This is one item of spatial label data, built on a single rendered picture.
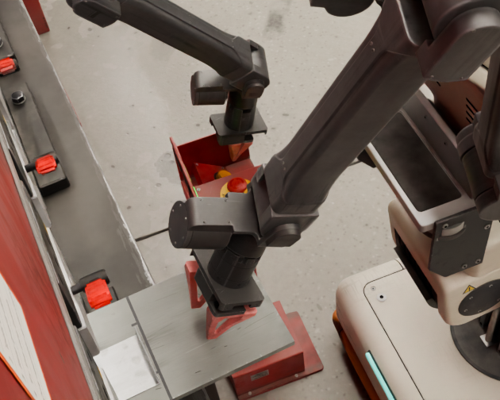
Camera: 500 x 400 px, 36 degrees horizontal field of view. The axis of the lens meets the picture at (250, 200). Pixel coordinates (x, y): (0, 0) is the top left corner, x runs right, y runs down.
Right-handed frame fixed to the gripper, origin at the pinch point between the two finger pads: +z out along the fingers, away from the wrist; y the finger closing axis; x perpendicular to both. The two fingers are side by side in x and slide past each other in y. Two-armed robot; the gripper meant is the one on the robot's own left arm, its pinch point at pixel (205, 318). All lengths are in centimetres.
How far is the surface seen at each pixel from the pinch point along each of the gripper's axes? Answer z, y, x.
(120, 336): 8.6, -5.3, -8.2
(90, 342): -9.3, 8.3, -21.4
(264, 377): 76, -36, 63
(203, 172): 17, -50, 28
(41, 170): -18.3, -9.5, -24.0
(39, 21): 80, -218, 50
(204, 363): 4.3, 4.2, -0.4
